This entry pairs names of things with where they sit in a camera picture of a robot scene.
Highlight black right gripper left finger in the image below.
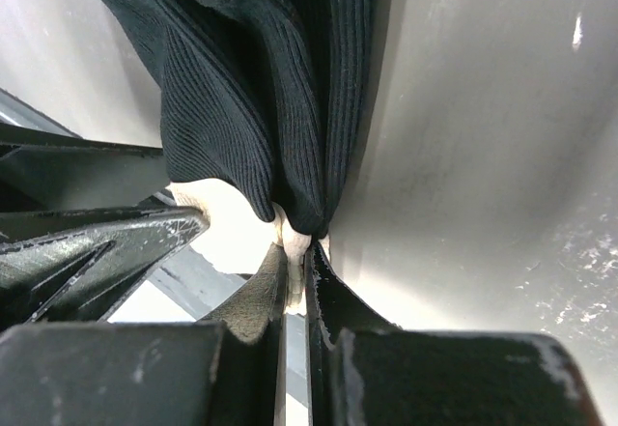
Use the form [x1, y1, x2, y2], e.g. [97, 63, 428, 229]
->
[1, 245, 287, 425]

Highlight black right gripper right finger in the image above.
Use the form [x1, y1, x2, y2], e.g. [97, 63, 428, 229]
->
[304, 244, 602, 425]

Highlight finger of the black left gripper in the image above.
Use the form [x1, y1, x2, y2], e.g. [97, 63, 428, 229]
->
[1, 207, 209, 329]
[1, 124, 169, 211]

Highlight black ribbed underwear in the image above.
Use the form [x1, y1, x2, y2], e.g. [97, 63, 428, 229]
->
[100, 0, 377, 311]

